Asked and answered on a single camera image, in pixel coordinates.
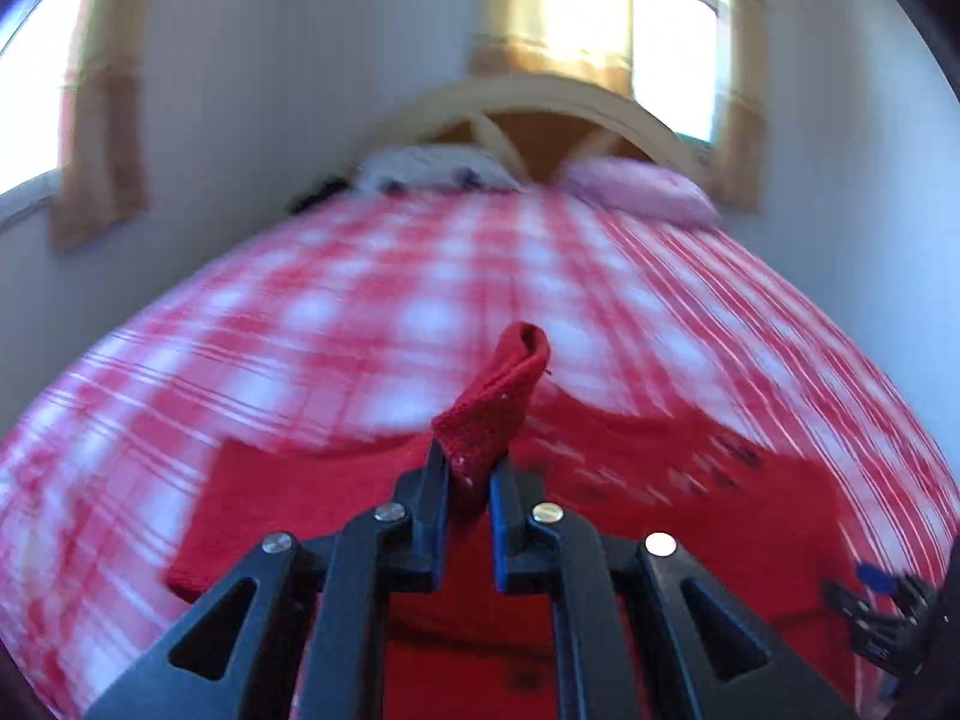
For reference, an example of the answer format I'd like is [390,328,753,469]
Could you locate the yellow curtain left panel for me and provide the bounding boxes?
[469,0,633,96]

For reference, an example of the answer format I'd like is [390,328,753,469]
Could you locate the white black patterned pillow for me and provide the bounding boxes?
[352,145,521,195]

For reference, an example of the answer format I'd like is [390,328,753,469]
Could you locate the yellow curtain right panel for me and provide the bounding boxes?
[709,0,768,211]

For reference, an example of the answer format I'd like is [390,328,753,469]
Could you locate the beige side window curtain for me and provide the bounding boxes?
[49,0,149,250]

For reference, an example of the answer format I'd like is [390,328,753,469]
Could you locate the red knitted sweater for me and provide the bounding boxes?
[164,320,872,720]

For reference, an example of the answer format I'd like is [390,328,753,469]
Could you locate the yellow curtain panel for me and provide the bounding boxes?
[709,0,768,211]
[469,0,633,96]

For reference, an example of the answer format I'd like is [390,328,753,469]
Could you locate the cream wooden headboard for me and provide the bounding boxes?
[356,75,703,184]

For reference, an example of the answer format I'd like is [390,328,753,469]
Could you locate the black item beside bed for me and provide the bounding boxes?
[285,176,352,216]

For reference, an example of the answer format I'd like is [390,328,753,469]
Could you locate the pink pillow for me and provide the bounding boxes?
[551,156,721,229]

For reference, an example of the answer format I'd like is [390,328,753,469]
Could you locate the side window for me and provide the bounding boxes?
[0,0,83,224]

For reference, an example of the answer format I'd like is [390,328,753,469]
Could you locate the bedroom window behind headboard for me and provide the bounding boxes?
[631,0,731,143]

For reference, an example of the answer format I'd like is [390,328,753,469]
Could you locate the red white plaid bedsheet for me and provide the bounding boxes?
[2,188,958,718]

